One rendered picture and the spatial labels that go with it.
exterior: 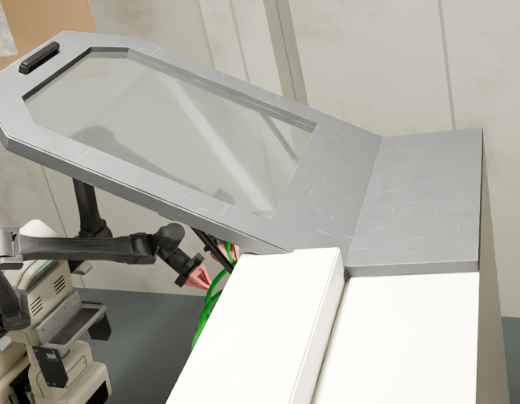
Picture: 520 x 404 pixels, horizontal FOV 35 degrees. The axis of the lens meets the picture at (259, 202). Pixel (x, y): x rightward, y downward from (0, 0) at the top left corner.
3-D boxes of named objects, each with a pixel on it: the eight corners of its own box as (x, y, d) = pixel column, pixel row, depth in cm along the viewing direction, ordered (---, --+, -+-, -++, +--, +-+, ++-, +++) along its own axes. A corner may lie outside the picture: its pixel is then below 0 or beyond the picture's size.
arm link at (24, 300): (-10, 309, 245) (-8, 325, 243) (4, 292, 239) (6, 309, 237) (20, 310, 251) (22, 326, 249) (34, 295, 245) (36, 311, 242)
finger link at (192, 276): (210, 292, 228) (184, 270, 229) (199, 305, 233) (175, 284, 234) (222, 279, 233) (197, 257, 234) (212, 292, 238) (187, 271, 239)
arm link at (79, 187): (72, 120, 263) (52, 132, 255) (106, 124, 257) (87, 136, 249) (96, 242, 283) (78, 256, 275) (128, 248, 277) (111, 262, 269)
